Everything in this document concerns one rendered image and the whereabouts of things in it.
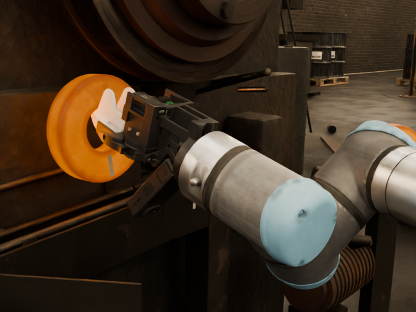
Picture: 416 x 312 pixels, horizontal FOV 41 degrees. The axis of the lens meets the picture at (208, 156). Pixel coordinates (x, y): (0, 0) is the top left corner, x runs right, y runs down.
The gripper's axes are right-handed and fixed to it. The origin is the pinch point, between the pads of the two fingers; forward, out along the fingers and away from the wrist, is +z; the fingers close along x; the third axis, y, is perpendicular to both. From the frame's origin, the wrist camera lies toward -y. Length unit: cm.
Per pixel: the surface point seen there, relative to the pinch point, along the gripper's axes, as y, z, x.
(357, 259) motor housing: -28, -25, -54
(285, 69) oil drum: -46, 128, -254
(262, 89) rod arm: 5.3, -7.8, -27.3
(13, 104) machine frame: -1.4, 8.9, 8.0
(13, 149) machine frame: -7.6, 7.2, 8.4
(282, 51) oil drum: -36, 132, -252
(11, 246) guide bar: -14.7, -5.1, 14.8
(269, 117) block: -4.0, -1.4, -42.3
